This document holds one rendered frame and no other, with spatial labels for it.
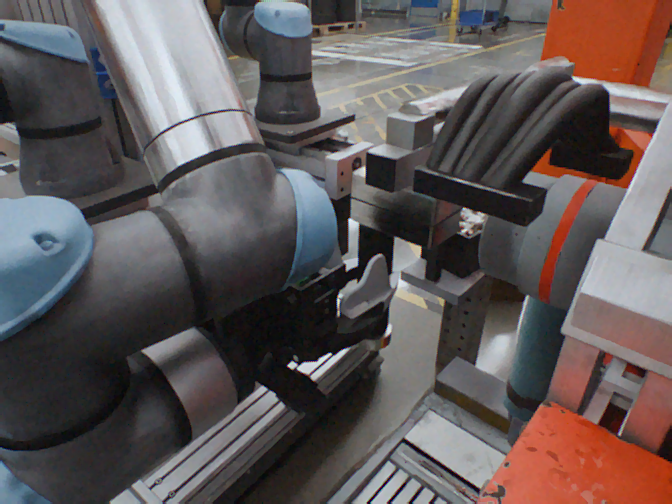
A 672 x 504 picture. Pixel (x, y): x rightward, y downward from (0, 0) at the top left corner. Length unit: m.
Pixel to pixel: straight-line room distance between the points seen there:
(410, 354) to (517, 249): 1.16
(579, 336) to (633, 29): 0.73
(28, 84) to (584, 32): 0.86
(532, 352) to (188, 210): 0.59
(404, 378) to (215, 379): 1.26
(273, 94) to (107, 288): 0.86
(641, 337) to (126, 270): 0.26
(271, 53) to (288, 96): 0.09
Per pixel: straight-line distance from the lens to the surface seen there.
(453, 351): 1.54
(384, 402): 1.49
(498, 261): 0.55
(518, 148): 0.34
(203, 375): 0.33
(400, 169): 0.39
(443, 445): 1.32
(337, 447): 1.39
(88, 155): 0.80
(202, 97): 0.31
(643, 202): 0.30
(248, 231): 0.28
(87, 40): 1.01
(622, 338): 0.29
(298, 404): 0.45
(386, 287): 0.46
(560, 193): 0.53
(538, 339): 0.75
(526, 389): 0.82
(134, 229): 0.27
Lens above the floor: 1.11
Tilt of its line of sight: 31 degrees down
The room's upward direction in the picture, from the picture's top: straight up
